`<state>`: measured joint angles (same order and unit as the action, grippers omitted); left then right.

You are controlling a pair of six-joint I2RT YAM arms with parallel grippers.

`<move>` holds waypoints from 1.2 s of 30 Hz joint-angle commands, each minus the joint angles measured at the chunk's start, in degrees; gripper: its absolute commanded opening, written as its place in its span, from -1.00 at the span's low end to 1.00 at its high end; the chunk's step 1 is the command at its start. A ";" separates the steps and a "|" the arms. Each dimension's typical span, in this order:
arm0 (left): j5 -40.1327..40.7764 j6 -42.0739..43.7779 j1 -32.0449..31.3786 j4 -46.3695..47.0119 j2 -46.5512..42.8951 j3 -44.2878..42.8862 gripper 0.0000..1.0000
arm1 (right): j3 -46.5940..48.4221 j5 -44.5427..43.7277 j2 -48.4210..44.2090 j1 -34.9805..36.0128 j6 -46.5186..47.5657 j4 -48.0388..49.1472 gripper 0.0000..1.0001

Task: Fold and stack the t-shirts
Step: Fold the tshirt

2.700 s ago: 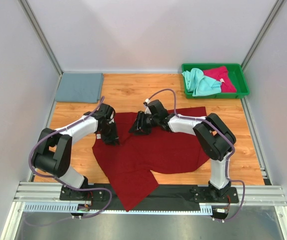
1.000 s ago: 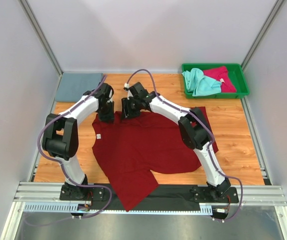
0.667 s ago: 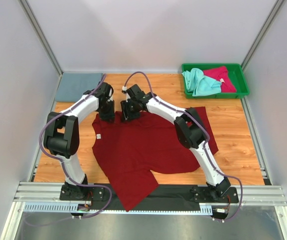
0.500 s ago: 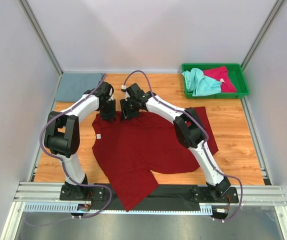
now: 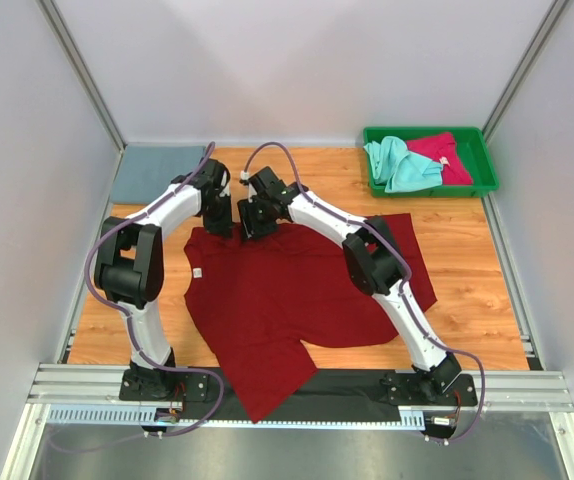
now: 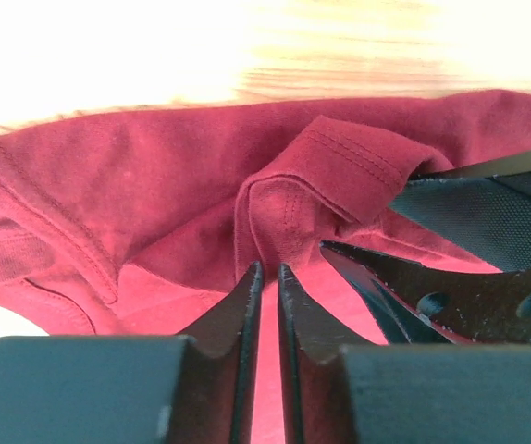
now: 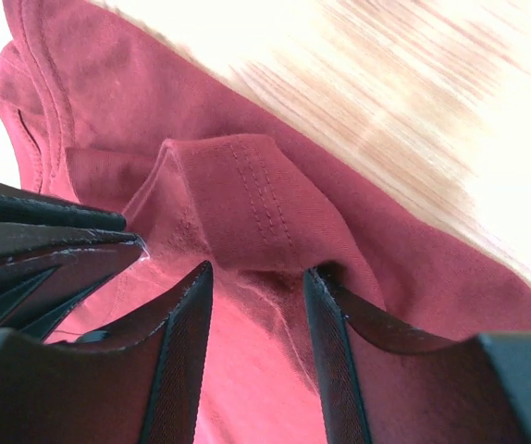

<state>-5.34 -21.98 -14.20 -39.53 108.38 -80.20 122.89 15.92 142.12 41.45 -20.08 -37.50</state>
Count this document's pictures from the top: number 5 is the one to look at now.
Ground slotted grey cable duct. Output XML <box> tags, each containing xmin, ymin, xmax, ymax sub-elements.
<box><xmin>46</xmin><ymin>404</ymin><xmax>425</xmax><ymax>432</ymax></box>

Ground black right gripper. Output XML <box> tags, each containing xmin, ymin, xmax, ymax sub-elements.
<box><xmin>238</xmin><ymin>197</ymin><xmax>279</xmax><ymax>243</ymax></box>

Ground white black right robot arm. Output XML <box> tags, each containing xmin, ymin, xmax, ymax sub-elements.
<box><xmin>239</xmin><ymin>167</ymin><xmax>462</xmax><ymax>404</ymax></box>

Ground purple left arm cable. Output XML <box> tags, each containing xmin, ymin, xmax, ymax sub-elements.
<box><xmin>46</xmin><ymin>141</ymin><xmax>226</xmax><ymax>454</ymax></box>

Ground teal t shirt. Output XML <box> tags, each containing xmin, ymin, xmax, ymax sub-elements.
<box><xmin>363</xmin><ymin>136</ymin><xmax>443</xmax><ymax>194</ymax></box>

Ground green plastic tray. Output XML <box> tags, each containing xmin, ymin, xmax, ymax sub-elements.
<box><xmin>363</xmin><ymin>126</ymin><xmax>499</xmax><ymax>198</ymax></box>

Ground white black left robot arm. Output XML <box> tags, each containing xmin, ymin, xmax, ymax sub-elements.
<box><xmin>86</xmin><ymin>158</ymin><xmax>234</xmax><ymax>402</ymax></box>

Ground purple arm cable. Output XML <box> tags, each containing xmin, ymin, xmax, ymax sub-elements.
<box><xmin>244</xmin><ymin>142</ymin><xmax>487</xmax><ymax>446</ymax></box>
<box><xmin>46</xmin><ymin>141</ymin><xmax>226</xmax><ymax>454</ymax></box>

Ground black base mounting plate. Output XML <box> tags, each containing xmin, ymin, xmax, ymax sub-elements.
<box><xmin>118</xmin><ymin>369</ymin><xmax>478</xmax><ymax>422</ymax></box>

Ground pink t shirt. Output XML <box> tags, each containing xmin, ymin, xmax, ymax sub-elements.
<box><xmin>406</xmin><ymin>132</ymin><xmax>473</xmax><ymax>186</ymax></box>

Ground aluminium front frame rail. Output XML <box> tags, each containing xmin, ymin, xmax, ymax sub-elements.
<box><xmin>28</xmin><ymin>364</ymin><xmax>574</xmax><ymax>412</ymax></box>

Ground dark red t shirt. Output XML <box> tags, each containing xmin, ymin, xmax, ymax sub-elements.
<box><xmin>182</xmin><ymin>213</ymin><xmax>439</xmax><ymax>425</ymax></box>

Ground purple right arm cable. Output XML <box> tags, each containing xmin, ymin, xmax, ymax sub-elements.
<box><xmin>244</xmin><ymin>142</ymin><xmax>487</xmax><ymax>446</ymax></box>

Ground folded grey blue t shirt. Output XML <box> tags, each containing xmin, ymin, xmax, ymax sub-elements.
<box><xmin>109</xmin><ymin>144</ymin><xmax>205</xmax><ymax>205</ymax></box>

